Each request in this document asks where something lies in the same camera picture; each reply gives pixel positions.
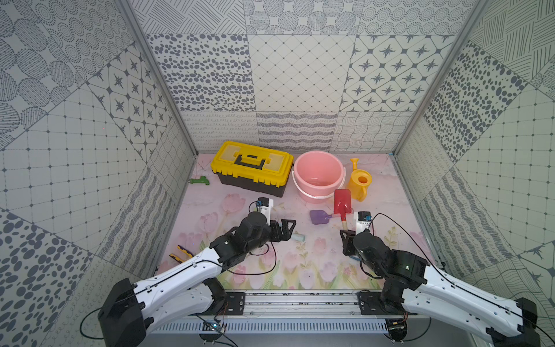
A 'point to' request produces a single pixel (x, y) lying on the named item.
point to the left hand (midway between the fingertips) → (286, 216)
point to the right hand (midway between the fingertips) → (343, 233)
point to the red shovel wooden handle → (342, 204)
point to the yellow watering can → (360, 180)
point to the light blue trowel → (298, 237)
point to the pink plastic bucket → (317, 175)
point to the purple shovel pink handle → (319, 217)
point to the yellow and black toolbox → (252, 167)
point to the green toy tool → (202, 180)
